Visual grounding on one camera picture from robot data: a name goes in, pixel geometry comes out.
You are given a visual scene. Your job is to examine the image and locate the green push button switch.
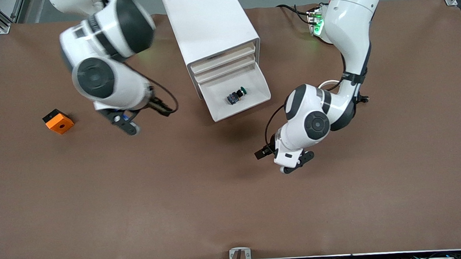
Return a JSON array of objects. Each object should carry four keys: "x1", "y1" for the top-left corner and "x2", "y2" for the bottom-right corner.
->
[{"x1": 226, "y1": 86, "x2": 250, "y2": 106}]

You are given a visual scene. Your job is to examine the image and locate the black arm base cable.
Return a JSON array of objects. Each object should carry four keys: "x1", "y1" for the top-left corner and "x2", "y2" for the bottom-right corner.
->
[{"x1": 276, "y1": 2, "x2": 317, "y2": 27}]

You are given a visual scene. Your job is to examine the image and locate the orange and black box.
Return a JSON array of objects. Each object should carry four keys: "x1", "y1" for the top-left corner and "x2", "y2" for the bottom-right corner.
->
[{"x1": 42, "y1": 108, "x2": 76, "y2": 136}]

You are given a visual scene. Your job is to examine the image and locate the white curved plastic arc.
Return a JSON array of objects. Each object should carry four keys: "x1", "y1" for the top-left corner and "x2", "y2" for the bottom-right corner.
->
[{"x1": 317, "y1": 78, "x2": 344, "y2": 91}]

